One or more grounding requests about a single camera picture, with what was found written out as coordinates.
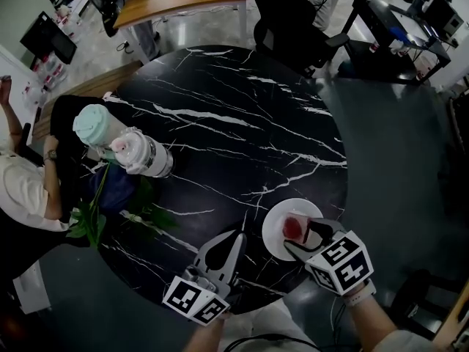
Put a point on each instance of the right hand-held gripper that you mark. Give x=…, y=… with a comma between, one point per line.
x=344, y=266

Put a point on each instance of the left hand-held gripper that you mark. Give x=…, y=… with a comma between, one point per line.
x=194, y=299

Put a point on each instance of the red food piece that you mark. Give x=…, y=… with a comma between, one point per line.
x=293, y=227

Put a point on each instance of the white round plate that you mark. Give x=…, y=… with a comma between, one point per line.
x=273, y=229

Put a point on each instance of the person's left forearm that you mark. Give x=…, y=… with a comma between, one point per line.
x=207, y=336

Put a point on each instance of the person's right forearm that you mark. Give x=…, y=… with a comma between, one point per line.
x=370, y=325

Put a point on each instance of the white wrist band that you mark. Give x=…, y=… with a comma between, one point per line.
x=361, y=295

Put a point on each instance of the person's white shirt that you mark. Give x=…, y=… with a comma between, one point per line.
x=278, y=321

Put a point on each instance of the white bottle with pink lid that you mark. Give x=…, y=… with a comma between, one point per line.
x=154, y=156

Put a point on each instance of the black stool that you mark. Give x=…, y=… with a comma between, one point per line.
x=421, y=306

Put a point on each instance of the dark blue plant pot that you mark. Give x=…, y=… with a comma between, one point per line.
x=113, y=189

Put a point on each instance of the green leafy plant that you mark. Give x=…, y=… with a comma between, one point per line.
x=95, y=222

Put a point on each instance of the round black marble table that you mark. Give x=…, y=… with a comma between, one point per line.
x=220, y=123

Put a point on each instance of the wooden board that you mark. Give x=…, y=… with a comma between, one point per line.
x=458, y=321

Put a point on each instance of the tumbler with mint lid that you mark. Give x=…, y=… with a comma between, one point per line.
x=91, y=123

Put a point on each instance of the black backpack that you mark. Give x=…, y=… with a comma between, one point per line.
x=66, y=123

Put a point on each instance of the wooden bench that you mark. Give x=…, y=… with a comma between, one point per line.
x=91, y=83

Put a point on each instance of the black office chair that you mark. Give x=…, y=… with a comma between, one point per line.
x=286, y=20
x=110, y=17

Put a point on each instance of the group of small labelled bottles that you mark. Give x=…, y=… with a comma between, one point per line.
x=55, y=72

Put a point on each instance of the black computer case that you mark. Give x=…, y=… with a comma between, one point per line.
x=441, y=17

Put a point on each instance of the black monitor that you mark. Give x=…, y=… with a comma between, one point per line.
x=47, y=39

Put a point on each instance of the black frame desk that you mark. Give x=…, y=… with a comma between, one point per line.
x=384, y=24

